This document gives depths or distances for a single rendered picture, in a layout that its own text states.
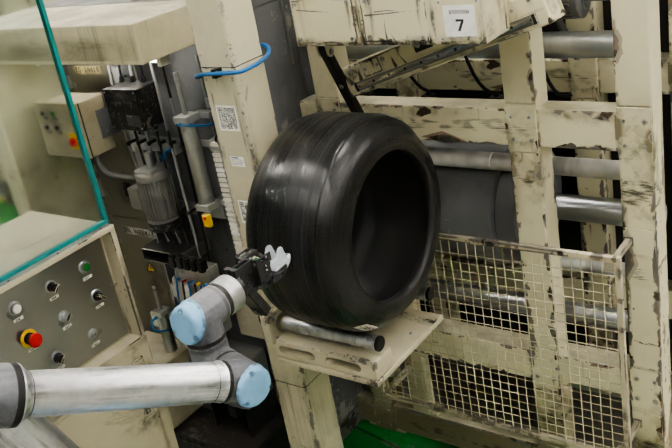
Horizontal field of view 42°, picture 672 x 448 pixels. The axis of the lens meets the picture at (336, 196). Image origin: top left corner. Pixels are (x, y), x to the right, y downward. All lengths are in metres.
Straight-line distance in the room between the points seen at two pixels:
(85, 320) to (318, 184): 0.86
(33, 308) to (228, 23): 0.93
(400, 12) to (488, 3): 0.24
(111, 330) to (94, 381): 0.98
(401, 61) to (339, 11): 0.24
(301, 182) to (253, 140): 0.31
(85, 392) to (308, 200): 0.75
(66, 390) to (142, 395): 0.16
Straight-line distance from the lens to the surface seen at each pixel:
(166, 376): 1.80
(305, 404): 2.83
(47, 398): 1.70
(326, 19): 2.47
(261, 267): 2.07
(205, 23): 2.40
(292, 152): 2.25
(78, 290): 2.60
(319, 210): 2.14
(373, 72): 2.60
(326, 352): 2.48
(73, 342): 2.63
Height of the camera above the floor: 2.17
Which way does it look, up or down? 22 degrees down
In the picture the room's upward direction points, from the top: 11 degrees counter-clockwise
